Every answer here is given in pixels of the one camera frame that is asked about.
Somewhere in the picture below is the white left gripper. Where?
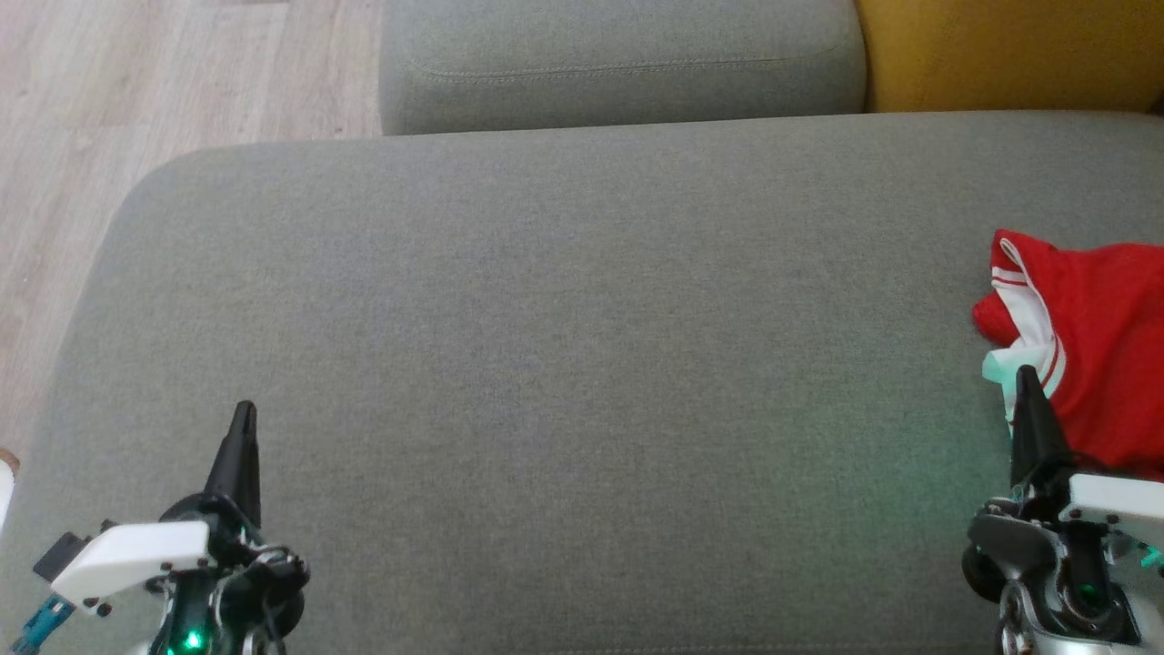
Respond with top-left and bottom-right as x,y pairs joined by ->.
50,399 -> 311,640

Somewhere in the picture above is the mustard yellow cushion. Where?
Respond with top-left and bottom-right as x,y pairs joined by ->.
855,0 -> 1164,115

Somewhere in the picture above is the blue left camera connector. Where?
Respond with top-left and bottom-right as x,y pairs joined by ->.
7,594 -> 79,655

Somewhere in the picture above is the grey sofa back cushion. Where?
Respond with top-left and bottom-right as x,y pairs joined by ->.
378,0 -> 868,136

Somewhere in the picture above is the grey fabric sofa seat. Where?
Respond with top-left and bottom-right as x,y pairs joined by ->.
0,111 -> 1164,655

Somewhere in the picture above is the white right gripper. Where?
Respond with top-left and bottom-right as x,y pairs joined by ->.
961,365 -> 1164,630

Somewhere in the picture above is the red jersey with white sleeves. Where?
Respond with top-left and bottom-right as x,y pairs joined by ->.
970,228 -> 1164,484

